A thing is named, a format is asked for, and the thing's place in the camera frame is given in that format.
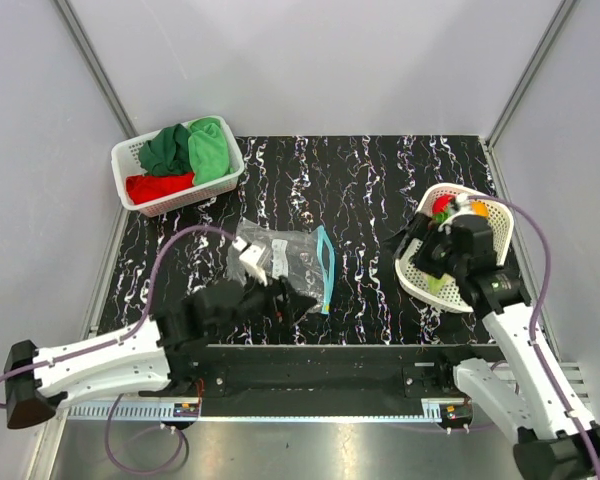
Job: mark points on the fake orange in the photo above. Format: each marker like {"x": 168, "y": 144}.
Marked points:
{"x": 480, "y": 209}

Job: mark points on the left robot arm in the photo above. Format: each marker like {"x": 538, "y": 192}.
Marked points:
{"x": 157, "y": 357}

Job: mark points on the white oval basket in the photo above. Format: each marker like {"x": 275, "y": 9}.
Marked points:
{"x": 416, "y": 283}

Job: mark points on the black marble pattern mat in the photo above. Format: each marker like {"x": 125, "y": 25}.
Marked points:
{"x": 361, "y": 189}

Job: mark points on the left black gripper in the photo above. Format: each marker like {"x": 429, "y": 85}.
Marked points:
{"x": 292, "y": 305}

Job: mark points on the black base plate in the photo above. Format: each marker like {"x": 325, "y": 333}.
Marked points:
{"x": 319, "y": 381}

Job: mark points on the fake red apple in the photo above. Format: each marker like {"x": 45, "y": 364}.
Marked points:
{"x": 442, "y": 204}

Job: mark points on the fake green lettuce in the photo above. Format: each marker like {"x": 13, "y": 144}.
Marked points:
{"x": 435, "y": 285}

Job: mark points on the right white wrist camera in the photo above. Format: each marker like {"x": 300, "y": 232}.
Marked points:
{"x": 460, "y": 206}

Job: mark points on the red cloth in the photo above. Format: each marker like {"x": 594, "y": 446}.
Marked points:
{"x": 145, "y": 188}

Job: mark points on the dark green cloth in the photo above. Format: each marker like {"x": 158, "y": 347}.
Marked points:
{"x": 167, "y": 154}

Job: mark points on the right aluminium frame post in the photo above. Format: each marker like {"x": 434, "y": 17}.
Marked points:
{"x": 547, "y": 41}

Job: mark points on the clear zip top bag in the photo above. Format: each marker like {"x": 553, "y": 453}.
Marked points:
{"x": 306, "y": 260}

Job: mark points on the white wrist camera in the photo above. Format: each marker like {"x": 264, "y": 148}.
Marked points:
{"x": 460, "y": 206}
{"x": 253, "y": 257}

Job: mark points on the aluminium frame post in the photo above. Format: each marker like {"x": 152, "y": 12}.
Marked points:
{"x": 81, "y": 40}
{"x": 547, "y": 41}

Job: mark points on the left aluminium frame post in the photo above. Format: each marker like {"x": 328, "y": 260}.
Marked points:
{"x": 81, "y": 40}

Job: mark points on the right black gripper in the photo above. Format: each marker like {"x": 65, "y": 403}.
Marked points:
{"x": 416, "y": 229}

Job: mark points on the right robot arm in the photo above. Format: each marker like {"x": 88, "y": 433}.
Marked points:
{"x": 554, "y": 436}

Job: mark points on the light green cloth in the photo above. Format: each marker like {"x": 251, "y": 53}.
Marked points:
{"x": 208, "y": 150}

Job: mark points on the white rectangular basket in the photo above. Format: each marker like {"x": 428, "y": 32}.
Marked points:
{"x": 125, "y": 163}

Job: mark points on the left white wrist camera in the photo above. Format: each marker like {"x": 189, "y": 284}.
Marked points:
{"x": 253, "y": 257}

